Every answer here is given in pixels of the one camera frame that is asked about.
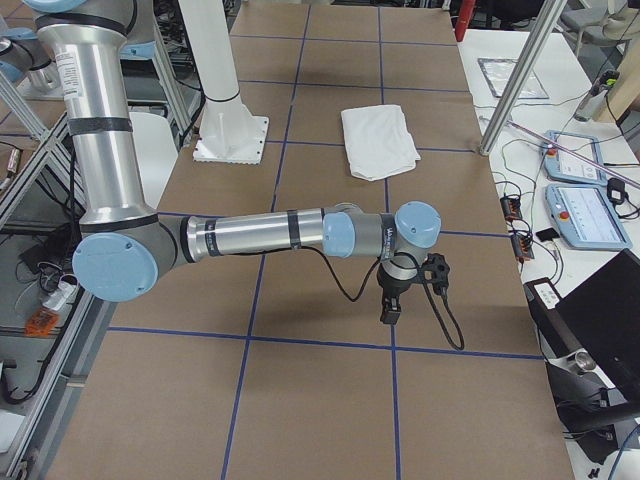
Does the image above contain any blue teach pendant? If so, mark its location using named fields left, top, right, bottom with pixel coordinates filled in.
left=545, top=183, right=633, bottom=251
left=542, top=130, right=639, bottom=188

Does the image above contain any right black braided cable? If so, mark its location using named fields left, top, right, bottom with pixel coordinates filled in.
left=299, top=244, right=466, bottom=351

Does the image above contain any dark flat bag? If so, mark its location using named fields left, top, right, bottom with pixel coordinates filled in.
left=477, top=58, right=549, bottom=100

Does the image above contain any black laptop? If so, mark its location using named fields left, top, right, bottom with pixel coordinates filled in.
left=524, top=249, right=639, bottom=400

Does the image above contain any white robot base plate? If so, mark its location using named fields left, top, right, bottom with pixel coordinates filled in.
left=193, top=97, right=269, bottom=165

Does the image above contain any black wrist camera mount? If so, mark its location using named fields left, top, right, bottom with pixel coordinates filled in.
left=420, top=253, right=450, bottom=298

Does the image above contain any blue teach pendant upper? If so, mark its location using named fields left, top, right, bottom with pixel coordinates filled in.
left=542, top=130, right=639, bottom=188

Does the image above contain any orange small device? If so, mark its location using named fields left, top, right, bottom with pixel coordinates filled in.
left=25, top=308, right=60, bottom=337

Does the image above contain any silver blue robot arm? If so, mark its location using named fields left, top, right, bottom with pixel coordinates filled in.
left=30, top=1, right=449, bottom=325
left=1, top=27, right=60, bottom=93

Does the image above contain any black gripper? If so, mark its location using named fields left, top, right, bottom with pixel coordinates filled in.
left=376, top=261, right=424, bottom=325

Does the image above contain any white power strip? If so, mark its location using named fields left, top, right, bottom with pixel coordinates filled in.
left=42, top=280, right=78, bottom=312

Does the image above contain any white long-sleeve printed shirt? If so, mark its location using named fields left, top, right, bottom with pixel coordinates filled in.
left=341, top=104, right=421, bottom=181

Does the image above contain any orange black connector block two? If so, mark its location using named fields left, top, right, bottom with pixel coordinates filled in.
left=510, top=231, right=535, bottom=263

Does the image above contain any grey aluminium post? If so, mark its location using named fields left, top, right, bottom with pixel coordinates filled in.
left=478, top=0, right=567, bottom=156

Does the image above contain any blue teach pendant lower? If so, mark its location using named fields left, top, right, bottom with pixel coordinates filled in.
left=545, top=183, right=633, bottom=251

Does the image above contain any aluminium frame rail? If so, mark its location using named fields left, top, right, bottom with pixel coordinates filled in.
left=1, top=78, right=113, bottom=479

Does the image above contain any orange black connector block one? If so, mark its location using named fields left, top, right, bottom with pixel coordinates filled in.
left=500, top=195, right=523, bottom=222

